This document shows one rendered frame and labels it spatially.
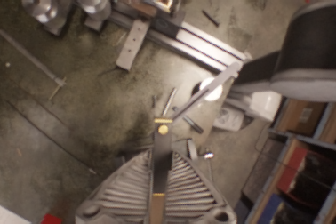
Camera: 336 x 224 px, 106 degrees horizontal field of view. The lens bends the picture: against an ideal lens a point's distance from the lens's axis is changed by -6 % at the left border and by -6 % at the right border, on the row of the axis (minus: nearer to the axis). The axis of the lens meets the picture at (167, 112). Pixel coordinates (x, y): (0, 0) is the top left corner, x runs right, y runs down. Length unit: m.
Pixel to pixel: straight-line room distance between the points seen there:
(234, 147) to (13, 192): 1.45
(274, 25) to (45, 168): 1.90
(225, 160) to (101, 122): 1.31
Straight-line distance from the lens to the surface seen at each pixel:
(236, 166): 1.61
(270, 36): 1.76
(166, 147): 0.18
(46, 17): 0.37
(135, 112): 0.35
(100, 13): 0.34
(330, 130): 1.42
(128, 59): 0.32
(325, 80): 0.39
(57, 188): 0.49
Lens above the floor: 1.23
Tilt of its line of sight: 83 degrees down
